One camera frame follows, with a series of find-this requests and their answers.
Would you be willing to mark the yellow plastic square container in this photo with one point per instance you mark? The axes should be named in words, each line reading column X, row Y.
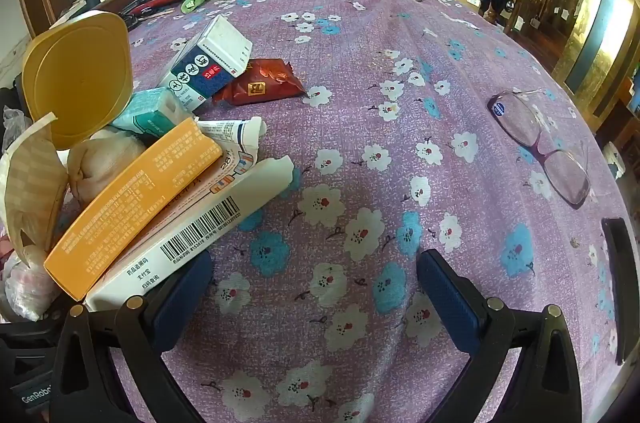
column 81, row 72

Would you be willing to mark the white wadded tissue ball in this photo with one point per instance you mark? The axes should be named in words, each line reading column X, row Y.
column 94, row 163

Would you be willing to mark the white barcode medicine box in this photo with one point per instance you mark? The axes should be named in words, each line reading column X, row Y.
column 153, row 260

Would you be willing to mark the purple eyeglasses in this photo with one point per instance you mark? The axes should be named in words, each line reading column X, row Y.
column 566, row 174

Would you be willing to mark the blue white medicine box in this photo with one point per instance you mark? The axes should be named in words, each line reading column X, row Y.
column 207, row 63

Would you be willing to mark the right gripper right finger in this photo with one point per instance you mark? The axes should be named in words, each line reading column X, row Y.
column 544, row 386

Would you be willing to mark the purple floral tablecloth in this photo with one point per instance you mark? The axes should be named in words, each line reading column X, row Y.
column 314, row 313

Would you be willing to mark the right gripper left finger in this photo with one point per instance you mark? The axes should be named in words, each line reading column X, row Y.
column 85, row 385

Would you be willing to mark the orange cardboard box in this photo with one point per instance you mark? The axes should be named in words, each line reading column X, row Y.
column 127, row 205

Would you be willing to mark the black red tool on table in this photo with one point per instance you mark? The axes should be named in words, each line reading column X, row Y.
column 137, row 9

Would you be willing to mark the red snack packet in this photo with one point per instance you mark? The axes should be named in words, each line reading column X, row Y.
column 264, row 80

